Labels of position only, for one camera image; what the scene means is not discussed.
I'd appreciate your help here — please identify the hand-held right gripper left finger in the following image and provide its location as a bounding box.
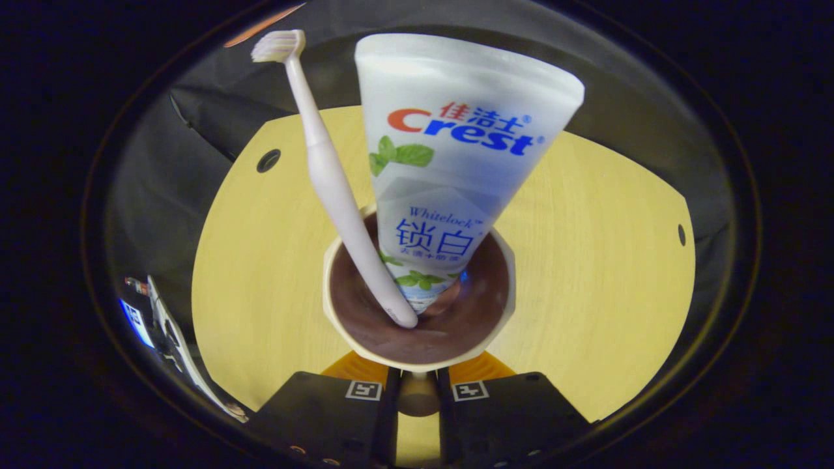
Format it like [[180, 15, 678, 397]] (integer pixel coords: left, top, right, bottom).
[[251, 350, 399, 468]]

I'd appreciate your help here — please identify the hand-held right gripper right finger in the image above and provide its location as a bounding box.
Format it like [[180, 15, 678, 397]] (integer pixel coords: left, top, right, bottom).
[[435, 350, 590, 468]]

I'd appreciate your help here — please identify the beige cup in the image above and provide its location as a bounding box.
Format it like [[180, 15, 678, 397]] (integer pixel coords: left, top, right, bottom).
[[322, 204, 517, 418]]

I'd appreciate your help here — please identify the pale pink toothbrush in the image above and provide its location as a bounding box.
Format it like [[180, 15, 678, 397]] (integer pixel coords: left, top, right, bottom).
[[251, 29, 420, 330]]

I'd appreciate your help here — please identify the white toothpaste tube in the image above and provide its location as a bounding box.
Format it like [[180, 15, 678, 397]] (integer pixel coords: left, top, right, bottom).
[[354, 33, 586, 315]]

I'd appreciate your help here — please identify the wooden desktop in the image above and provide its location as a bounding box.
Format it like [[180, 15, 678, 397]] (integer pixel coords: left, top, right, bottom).
[[191, 106, 697, 466]]

